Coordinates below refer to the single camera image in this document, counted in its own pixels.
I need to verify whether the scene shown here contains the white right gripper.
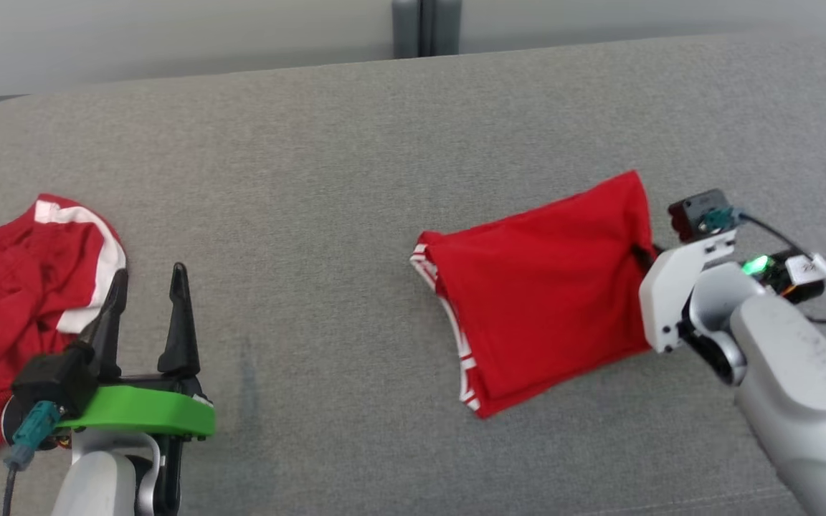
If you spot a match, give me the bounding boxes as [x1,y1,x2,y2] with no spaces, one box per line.
[633,229,739,354]

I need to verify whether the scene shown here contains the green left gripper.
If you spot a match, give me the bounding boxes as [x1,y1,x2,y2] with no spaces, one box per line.
[54,262,217,440]

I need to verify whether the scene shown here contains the red basketball jersey white sleeves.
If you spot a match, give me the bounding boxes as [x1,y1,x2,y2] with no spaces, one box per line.
[410,169,662,421]

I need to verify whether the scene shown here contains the red shorts white stripes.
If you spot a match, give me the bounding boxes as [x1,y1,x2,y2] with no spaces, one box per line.
[0,193,128,460]

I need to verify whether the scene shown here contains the teal plug right camera cable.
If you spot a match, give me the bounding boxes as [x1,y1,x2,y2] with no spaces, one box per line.
[700,206,826,325]

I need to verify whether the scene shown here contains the teal plug camera cable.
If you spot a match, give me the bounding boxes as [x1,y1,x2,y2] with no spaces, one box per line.
[700,206,826,325]
[1,400,64,516]

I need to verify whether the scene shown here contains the teal plug left camera cable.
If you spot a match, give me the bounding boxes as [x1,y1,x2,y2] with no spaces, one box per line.
[1,400,64,516]

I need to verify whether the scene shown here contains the white cable label tag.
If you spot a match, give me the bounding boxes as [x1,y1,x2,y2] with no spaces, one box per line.
[786,253,826,285]

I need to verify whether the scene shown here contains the grey partition post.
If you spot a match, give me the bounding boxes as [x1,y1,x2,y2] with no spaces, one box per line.
[391,0,463,59]

